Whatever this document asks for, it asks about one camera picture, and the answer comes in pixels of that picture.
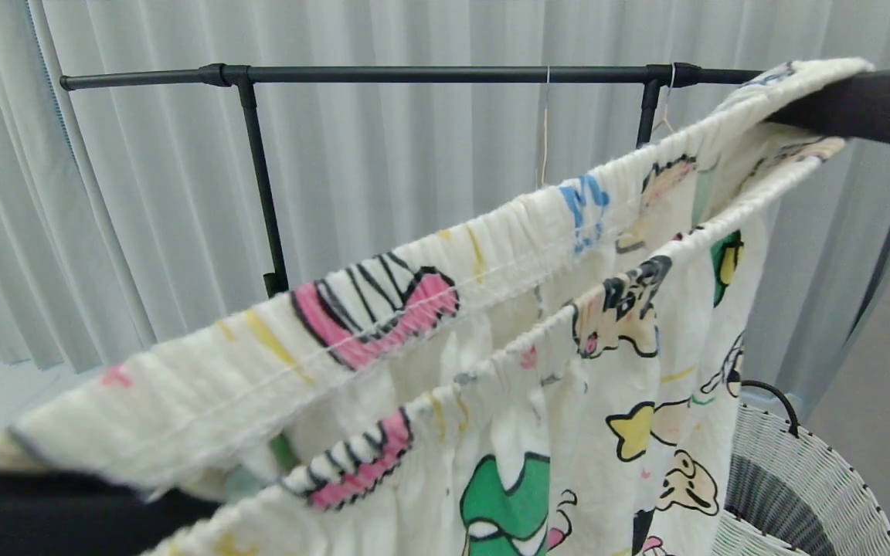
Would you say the cream printed garment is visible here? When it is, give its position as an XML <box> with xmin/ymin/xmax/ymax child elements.
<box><xmin>0</xmin><ymin>56</ymin><xmax>875</xmax><ymax>556</ymax></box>

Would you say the pink clothes hanger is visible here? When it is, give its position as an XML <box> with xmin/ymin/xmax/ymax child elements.
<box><xmin>535</xmin><ymin>66</ymin><xmax>552</xmax><ymax>190</ymax></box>
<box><xmin>652</xmin><ymin>63</ymin><xmax>678</xmax><ymax>140</ymax></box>

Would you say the black clothes rack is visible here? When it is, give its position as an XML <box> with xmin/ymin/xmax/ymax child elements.
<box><xmin>59</xmin><ymin>63</ymin><xmax>763</xmax><ymax>298</ymax></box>

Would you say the white laundry basket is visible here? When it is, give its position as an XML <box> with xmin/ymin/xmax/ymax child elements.
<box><xmin>712</xmin><ymin>380</ymin><xmax>890</xmax><ymax>556</ymax></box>

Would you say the white curtain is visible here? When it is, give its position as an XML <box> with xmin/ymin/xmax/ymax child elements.
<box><xmin>0</xmin><ymin>0</ymin><xmax>890</xmax><ymax>422</ymax></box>

